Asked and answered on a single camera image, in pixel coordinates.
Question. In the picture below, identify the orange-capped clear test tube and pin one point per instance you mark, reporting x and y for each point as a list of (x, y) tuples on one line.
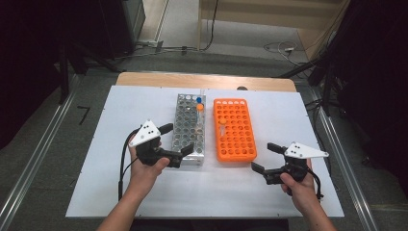
[(200, 107), (222, 122)]

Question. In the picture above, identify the light wooden frame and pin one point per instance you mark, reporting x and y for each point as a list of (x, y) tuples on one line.
[(200, 25)]

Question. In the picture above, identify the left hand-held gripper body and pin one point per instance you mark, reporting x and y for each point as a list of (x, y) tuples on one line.
[(146, 134)]

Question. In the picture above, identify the black tripod stand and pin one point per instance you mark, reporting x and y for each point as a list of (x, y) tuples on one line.
[(327, 93), (64, 80)]

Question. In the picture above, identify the orange plastic test tube rack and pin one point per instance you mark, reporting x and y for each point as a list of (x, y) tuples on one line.
[(239, 145)]

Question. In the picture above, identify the wooden table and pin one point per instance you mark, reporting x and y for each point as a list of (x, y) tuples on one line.
[(192, 80)]

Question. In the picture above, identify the black curtain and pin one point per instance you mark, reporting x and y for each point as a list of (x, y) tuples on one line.
[(25, 48), (378, 64)]

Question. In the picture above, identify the silver metal test tube rack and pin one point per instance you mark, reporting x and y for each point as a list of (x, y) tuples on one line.
[(186, 122)]

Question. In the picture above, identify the person's right hand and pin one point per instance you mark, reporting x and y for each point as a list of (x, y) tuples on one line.
[(300, 192)]

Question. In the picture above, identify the grey power strip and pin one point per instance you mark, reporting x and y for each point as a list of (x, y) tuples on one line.
[(148, 42)]

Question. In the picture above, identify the dark grey cabinet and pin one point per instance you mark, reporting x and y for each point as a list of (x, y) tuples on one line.
[(134, 19)]

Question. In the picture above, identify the person's dark pants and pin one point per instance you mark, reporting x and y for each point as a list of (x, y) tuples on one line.
[(208, 226)]

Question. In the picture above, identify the metal floor rail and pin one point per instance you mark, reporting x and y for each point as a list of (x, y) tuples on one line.
[(41, 146), (361, 205)]

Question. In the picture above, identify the blue-capped clear test tube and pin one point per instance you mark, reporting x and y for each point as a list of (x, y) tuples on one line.
[(198, 100)]

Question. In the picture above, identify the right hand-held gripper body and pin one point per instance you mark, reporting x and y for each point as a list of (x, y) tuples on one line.
[(303, 151)]

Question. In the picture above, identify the person's left hand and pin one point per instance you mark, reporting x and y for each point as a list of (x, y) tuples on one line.
[(144, 178)]

